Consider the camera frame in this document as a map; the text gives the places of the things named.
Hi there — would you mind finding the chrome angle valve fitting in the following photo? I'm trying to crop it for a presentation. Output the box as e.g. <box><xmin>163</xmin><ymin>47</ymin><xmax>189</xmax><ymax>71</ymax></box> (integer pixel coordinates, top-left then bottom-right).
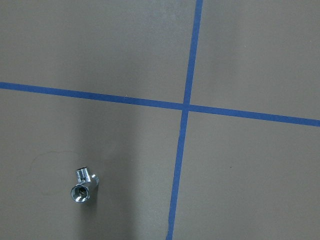
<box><xmin>70</xmin><ymin>166</ymin><xmax>100</xmax><ymax>204</ymax></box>

